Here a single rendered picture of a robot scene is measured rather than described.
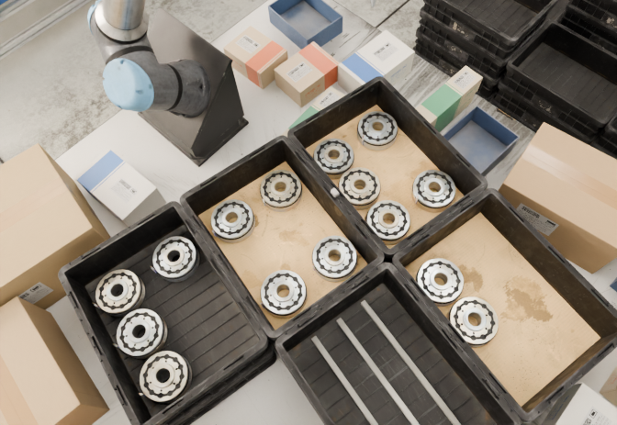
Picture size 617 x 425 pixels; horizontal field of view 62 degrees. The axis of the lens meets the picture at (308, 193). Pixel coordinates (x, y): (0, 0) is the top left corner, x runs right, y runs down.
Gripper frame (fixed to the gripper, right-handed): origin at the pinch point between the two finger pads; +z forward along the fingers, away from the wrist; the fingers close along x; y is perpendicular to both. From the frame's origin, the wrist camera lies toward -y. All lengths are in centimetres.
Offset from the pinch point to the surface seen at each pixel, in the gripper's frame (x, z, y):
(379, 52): 7.2, 21.7, -5.6
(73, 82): -101, 115, 90
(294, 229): 47, 16, 43
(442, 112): 35.3, 16.0, -7.6
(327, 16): -19.1, 31.6, -2.8
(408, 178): 48, 15, 12
